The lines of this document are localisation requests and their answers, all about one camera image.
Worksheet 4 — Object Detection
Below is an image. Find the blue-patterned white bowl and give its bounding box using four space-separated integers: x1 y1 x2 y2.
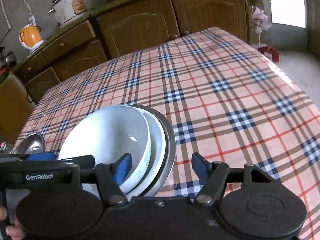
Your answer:
58 105 152 193

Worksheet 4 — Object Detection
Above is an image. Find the plain white bowl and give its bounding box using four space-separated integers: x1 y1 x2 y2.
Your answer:
125 107 167 197

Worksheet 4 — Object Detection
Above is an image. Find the orange electric kettle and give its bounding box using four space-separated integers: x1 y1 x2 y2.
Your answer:
19 23 44 53

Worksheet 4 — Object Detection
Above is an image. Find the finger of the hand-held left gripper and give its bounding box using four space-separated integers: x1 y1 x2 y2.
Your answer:
0 152 57 162
58 155 96 167

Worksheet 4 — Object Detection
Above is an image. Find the pink plastic bag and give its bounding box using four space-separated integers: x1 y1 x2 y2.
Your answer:
250 5 272 30

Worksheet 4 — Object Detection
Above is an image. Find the deep steel bowl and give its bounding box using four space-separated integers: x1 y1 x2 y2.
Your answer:
135 105 177 198

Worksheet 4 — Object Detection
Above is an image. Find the white rice cooker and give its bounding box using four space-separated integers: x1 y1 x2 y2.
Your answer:
49 0 90 28

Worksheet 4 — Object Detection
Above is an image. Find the window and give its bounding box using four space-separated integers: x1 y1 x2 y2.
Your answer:
267 0 308 28

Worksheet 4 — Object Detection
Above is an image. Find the steel pot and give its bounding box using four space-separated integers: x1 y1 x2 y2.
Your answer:
0 46 17 70

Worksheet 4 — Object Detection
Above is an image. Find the wooden sideboard cabinet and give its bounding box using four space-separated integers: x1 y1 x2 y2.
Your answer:
14 0 250 103

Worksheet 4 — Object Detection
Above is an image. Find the small steel dish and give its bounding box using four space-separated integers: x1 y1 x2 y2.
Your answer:
11 132 46 155

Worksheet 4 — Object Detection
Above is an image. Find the red bag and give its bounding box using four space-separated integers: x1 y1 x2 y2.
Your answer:
258 45 280 63

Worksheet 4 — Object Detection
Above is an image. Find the person's left hand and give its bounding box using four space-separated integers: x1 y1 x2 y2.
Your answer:
0 206 25 240

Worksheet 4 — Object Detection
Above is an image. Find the small wooden cabinet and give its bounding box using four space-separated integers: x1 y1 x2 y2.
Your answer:
0 71 35 145

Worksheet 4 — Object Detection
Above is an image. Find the plaid tablecloth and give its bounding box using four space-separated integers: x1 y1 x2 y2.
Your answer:
11 26 320 240

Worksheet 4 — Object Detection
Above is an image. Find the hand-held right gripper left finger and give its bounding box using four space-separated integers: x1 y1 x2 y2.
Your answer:
47 154 132 205

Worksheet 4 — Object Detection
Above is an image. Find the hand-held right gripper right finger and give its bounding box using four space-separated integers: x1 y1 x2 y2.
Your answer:
192 152 278 205

